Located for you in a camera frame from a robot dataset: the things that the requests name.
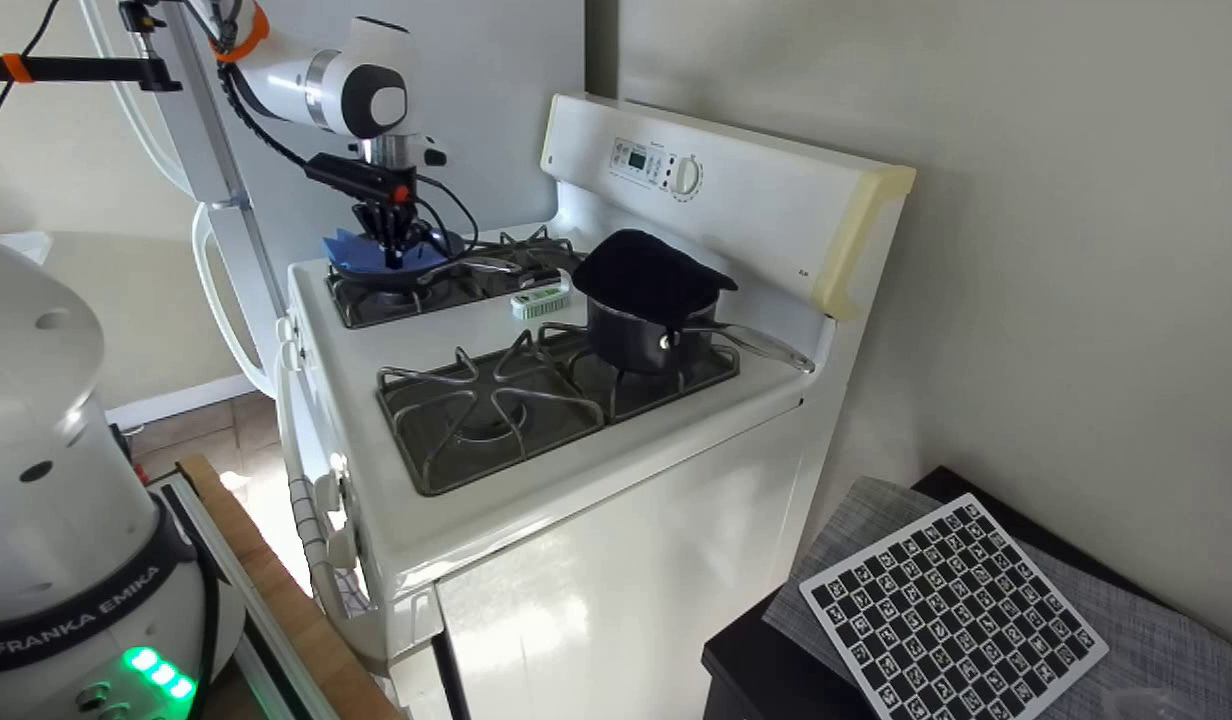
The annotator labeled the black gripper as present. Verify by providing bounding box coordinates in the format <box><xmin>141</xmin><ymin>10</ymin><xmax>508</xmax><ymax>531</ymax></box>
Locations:
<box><xmin>306</xmin><ymin>133</ymin><xmax>432</xmax><ymax>274</ymax></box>

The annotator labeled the grey frying pan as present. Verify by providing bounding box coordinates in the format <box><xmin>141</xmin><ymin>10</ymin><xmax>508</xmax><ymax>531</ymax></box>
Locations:
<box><xmin>327</xmin><ymin>245</ymin><xmax>468</xmax><ymax>292</ymax></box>

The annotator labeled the black burner grate under pan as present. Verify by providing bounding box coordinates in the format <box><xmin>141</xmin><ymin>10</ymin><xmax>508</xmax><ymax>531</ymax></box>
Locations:
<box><xmin>325</xmin><ymin>224</ymin><xmax>588</xmax><ymax>332</ymax></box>

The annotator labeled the small white green box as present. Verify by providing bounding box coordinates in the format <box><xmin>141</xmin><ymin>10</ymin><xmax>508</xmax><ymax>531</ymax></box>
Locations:
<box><xmin>508</xmin><ymin>280</ymin><xmax>576</xmax><ymax>324</ymax></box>

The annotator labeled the white refrigerator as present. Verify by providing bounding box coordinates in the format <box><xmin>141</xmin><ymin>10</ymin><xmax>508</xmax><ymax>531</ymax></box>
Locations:
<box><xmin>79</xmin><ymin>0</ymin><xmax>594</xmax><ymax>403</ymax></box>

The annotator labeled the large black burner grate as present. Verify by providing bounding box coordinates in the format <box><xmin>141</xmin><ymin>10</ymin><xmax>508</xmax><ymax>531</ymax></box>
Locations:
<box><xmin>373</xmin><ymin>321</ymin><xmax>746</xmax><ymax>502</ymax></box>

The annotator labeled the small black saucepan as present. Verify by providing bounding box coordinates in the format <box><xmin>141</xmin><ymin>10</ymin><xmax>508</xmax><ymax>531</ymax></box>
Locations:
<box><xmin>584</xmin><ymin>292</ymin><xmax>814</xmax><ymax>379</ymax></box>

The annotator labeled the black pole with orange tape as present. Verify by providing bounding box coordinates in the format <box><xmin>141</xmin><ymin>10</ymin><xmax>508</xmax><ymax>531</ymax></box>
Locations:
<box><xmin>0</xmin><ymin>54</ymin><xmax>188</xmax><ymax>95</ymax></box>

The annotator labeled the wooden board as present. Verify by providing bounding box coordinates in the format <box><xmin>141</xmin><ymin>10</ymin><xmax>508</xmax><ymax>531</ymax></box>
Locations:
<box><xmin>174</xmin><ymin>454</ymin><xmax>409</xmax><ymax>720</ymax></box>

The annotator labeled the white gas stove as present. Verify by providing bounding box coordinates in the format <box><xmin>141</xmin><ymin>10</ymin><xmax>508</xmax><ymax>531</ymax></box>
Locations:
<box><xmin>278</xmin><ymin>92</ymin><xmax>920</xmax><ymax>720</ymax></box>

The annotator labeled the black side table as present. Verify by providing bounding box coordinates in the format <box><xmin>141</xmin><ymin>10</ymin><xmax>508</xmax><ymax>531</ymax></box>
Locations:
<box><xmin>701</xmin><ymin>464</ymin><xmax>1232</xmax><ymax>720</ymax></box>

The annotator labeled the black white calibration board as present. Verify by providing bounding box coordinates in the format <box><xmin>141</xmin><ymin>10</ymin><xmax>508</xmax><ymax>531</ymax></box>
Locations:
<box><xmin>796</xmin><ymin>491</ymin><xmax>1114</xmax><ymax>720</ymax></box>

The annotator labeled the grey mat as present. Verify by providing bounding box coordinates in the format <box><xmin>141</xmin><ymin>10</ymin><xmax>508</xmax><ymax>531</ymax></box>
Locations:
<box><xmin>761</xmin><ymin>476</ymin><xmax>1232</xmax><ymax>720</ymax></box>

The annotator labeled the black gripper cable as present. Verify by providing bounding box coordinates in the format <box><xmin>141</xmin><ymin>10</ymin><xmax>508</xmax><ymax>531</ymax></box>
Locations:
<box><xmin>216</xmin><ymin>61</ymin><xmax>487</xmax><ymax>258</ymax></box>

